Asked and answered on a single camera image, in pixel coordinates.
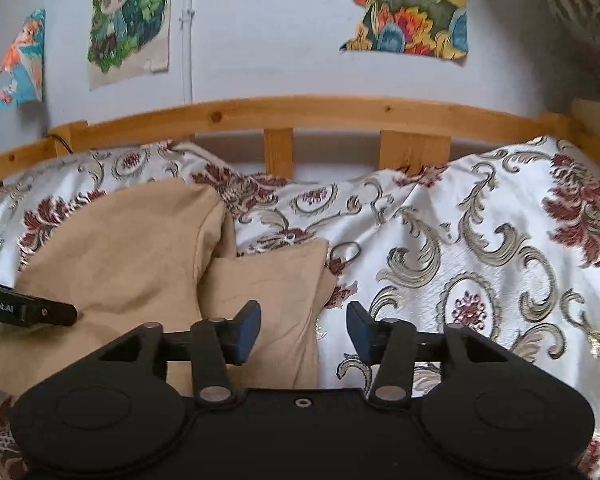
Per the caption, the grey patterned hanging cloth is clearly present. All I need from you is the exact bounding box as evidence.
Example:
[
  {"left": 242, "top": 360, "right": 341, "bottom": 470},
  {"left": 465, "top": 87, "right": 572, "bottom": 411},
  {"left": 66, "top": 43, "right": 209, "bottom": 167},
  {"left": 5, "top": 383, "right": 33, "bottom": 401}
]
[{"left": 536, "top": 0, "right": 600, "bottom": 97}]

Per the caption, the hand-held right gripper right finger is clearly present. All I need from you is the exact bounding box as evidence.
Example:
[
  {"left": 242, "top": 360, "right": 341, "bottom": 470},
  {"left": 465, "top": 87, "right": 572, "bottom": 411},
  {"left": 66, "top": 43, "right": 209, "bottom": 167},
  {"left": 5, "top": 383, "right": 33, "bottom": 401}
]
[{"left": 346, "top": 301, "right": 507, "bottom": 407}]

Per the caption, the white wall cable conduit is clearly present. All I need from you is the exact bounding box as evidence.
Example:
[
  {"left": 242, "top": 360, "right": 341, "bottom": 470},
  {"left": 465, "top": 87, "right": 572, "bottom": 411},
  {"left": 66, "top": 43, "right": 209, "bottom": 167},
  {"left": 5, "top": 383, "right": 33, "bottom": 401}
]
[{"left": 179, "top": 0, "right": 197, "bottom": 107}]

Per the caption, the floral white bedspread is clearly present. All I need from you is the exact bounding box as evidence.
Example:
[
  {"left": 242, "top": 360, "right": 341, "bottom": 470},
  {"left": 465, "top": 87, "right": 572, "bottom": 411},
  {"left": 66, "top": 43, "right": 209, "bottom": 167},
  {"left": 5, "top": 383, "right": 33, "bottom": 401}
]
[{"left": 0, "top": 135, "right": 600, "bottom": 480}]

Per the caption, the green cartoon figure wall poster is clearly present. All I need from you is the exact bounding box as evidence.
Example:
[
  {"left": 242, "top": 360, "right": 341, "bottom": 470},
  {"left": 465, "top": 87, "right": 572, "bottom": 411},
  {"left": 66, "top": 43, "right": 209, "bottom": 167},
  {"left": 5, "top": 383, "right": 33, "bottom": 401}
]
[{"left": 87, "top": 0, "right": 174, "bottom": 92}]

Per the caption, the wooden bed frame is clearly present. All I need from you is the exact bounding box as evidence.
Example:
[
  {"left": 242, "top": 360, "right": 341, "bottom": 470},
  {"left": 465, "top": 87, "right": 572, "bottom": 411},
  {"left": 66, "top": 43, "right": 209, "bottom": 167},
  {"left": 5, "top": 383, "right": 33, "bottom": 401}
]
[{"left": 0, "top": 95, "right": 600, "bottom": 202}]

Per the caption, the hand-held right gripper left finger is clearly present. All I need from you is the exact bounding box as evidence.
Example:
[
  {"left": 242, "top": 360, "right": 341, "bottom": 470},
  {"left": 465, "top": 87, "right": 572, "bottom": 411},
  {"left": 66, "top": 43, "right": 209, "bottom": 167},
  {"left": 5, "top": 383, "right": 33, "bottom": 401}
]
[{"left": 97, "top": 300, "right": 262, "bottom": 407}]

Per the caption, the black cable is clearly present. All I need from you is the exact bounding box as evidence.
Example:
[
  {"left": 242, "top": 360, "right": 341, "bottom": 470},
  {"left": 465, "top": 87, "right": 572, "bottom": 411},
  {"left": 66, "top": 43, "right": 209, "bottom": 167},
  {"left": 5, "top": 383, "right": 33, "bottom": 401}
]
[{"left": 46, "top": 131, "right": 77, "bottom": 155}]

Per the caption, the orange-haired figure wall poster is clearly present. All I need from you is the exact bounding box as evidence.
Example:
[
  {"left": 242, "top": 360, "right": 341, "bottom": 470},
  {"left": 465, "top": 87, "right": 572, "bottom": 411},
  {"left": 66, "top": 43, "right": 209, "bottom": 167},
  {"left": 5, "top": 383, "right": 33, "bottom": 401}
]
[{"left": 0, "top": 8, "right": 47, "bottom": 111}]

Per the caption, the colourful landscape wall poster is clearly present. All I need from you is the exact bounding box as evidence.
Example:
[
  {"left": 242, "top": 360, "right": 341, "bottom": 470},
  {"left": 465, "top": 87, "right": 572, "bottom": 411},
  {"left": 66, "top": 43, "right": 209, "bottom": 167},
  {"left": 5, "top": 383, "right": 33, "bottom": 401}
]
[{"left": 325, "top": 0, "right": 469, "bottom": 65}]

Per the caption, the beige hoodie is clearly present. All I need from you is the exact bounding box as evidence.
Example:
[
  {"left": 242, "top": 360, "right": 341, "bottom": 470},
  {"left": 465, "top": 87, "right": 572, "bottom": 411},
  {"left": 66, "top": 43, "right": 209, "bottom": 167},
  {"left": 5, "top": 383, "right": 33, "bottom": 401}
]
[{"left": 0, "top": 177, "right": 338, "bottom": 398}]

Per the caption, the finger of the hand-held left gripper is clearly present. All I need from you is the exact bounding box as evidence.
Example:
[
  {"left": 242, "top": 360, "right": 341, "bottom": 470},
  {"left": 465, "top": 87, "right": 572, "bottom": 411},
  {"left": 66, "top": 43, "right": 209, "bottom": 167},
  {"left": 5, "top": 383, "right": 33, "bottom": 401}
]
[{"left": 27, "top": 294, "right": 79, "bottom": 327}]

